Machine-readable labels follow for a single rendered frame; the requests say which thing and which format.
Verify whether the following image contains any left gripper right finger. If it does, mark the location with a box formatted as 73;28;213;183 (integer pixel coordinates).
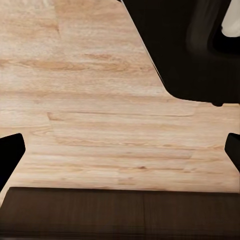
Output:
224;132;240;172

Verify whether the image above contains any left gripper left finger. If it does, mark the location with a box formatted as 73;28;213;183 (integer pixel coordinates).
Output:
0;133;26;192

